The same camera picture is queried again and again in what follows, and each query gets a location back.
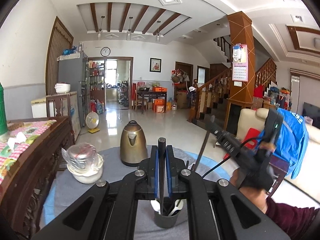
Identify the wooden stair railing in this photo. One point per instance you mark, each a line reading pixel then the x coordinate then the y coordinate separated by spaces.
pixel 208 96

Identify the gold electric kettle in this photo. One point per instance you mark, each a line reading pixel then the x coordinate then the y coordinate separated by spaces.
pixel 133 144

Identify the dark perforated utensil holder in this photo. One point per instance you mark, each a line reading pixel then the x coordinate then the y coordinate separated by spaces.
pixel 164 221

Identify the framed wall picture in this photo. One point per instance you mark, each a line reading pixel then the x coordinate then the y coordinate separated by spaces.
pixel 155 65

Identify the dark wooden side table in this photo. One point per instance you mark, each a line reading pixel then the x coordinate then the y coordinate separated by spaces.
pixel 150 99

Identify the green thermos jug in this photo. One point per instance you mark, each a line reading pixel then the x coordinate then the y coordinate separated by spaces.
pixel 3 120

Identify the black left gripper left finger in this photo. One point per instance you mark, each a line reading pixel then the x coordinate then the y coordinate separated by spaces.
pixel 106 210

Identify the right hand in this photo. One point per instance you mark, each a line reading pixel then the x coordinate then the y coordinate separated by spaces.
pixel 257 197

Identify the clear plastic bag with tin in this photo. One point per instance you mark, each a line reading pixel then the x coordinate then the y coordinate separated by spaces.
pixel 81 158

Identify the grey refrigerator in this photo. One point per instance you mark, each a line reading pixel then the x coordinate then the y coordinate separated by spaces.
pixel 73 69

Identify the white bowl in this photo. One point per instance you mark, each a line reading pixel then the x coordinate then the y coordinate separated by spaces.
pixel 90 176

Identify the dark carved wooden bench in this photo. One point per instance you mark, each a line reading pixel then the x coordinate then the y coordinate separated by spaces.
pixel 27 184

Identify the blue jacket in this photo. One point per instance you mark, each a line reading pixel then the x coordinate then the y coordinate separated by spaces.
pixel 292 142

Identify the cream armchair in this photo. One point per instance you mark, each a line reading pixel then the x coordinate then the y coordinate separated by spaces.
pixel 250 118

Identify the white spoon in holder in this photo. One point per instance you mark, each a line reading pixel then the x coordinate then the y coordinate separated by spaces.
pixel 177 207
pixel 156 206

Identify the wall calendar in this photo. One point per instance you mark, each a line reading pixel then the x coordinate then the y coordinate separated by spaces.
pixel 240 63

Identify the white spoon left in holder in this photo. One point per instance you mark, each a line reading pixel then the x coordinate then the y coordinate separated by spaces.
pixel 156 206

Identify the wooden chair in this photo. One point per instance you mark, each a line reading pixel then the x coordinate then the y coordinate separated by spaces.
pixel 58 105

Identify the wall clock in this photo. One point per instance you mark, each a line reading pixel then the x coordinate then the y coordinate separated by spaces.
pixel 105 52

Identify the white chest freezer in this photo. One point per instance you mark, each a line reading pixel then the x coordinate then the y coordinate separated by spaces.
pixel 38 108

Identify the white spoon right in holder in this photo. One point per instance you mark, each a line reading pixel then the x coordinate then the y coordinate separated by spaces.
pixel 177 207

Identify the white floor fan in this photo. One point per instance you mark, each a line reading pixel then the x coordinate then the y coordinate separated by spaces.
pixel 92 122

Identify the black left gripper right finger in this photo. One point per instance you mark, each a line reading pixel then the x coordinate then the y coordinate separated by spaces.
pixel 216 209

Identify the maroon right forearm sleeve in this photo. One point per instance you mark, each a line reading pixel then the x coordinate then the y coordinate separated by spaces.
pixel 297 223

